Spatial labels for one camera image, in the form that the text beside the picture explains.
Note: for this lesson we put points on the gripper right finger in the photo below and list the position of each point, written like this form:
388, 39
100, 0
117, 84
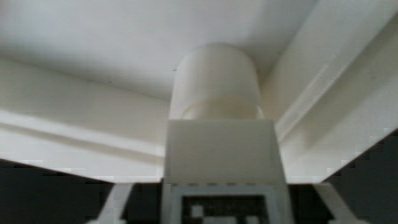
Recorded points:
336, 205

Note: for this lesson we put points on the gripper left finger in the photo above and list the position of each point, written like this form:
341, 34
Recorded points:
110, 214

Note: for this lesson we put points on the white leg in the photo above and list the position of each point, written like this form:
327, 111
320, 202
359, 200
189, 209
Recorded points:
224, 184

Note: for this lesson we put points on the white square tabletop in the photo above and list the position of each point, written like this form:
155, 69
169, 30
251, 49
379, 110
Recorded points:
103, 56

